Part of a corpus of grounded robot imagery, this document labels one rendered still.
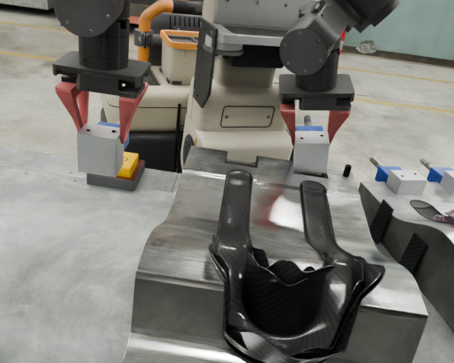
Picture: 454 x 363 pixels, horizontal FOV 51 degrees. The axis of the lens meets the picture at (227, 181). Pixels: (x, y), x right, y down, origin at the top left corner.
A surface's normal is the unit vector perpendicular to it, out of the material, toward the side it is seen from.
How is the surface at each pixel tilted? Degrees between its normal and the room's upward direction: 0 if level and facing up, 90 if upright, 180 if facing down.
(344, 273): 25
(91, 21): 91
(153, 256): 7
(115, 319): 0
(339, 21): 38
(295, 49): 100
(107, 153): 91
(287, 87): 12
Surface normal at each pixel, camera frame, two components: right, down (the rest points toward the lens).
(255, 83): 0.29, 0.60
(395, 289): 0.12, -0.82
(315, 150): -0.08, 0.59
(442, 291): -0.97, 0.00
